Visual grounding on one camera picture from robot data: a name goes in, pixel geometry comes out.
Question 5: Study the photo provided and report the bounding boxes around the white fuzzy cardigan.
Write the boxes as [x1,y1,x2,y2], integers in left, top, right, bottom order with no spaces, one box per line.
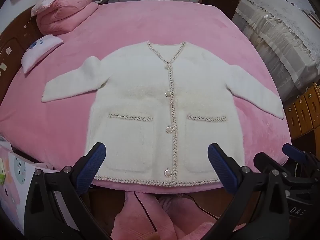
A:
[42,42,284,187]

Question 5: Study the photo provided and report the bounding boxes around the yellow wooden drawer cabinet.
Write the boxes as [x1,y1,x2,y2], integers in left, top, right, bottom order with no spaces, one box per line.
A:
[285,83,319,140]

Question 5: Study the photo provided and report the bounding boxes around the colourful printed box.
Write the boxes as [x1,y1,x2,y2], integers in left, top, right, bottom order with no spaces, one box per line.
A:
[1,137,57,235]

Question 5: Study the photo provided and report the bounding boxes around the pink fleece trousers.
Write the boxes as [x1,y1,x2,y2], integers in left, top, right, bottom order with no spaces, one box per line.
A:
[111,192,216,239]

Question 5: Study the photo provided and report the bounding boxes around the beige lace-covered furniture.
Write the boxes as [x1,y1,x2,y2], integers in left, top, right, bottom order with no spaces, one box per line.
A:
[232,0,319,101]

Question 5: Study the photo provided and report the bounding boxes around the small white printed pillow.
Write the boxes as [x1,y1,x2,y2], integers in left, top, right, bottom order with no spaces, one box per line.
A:
[21,35,63,75]

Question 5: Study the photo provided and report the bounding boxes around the brown wooden headboard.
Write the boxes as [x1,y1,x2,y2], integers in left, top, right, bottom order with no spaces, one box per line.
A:
[0,8,42,100]

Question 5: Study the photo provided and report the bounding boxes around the folded pink quilt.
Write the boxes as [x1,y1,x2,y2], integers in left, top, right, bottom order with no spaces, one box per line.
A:
[36,0,98,36]

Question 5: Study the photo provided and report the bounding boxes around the black cable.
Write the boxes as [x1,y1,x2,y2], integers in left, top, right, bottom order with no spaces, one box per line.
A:
[132,191,218,233]

